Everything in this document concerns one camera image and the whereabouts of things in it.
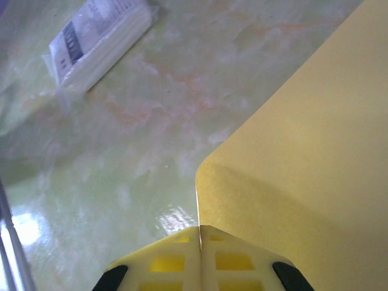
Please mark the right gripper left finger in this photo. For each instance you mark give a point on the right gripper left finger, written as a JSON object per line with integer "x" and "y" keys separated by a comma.
{"x": 163, "y": 266}

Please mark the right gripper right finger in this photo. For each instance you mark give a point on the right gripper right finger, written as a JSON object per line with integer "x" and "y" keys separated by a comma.
{"x": 239, "y": 266}

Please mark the yellow square paper sheet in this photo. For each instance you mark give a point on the yellow square paper sheet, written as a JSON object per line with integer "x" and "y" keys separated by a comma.
{"x": 303, "y": 136}

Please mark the white packet with blue label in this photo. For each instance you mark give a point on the white packet with blue label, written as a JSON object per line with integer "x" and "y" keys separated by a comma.
{"x": 100, "y": 39}

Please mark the aluminium mounting rail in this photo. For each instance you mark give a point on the aluminium mounting rail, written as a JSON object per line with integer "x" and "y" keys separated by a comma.
{"x": 12, "y": 242}

